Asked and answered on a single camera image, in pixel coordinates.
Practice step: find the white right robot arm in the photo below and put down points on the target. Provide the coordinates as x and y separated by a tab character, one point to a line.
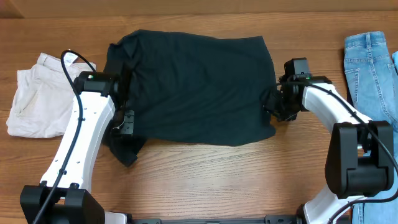
360	161

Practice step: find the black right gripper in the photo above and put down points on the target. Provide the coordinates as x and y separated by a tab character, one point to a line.
277	104

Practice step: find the black t-shirt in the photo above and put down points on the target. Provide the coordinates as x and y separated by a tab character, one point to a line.
193	89

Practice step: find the light blue cloth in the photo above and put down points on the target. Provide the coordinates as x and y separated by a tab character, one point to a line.
395	60

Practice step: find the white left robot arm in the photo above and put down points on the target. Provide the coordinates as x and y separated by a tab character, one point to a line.
64	192

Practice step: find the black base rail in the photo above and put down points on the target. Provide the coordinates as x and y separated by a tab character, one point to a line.
268	219

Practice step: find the blue denim jeans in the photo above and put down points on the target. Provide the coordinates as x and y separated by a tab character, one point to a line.
372	82

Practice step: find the beige folded pants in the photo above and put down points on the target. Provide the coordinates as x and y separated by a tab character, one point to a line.
43	101

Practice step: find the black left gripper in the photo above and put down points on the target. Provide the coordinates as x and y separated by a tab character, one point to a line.
129	127

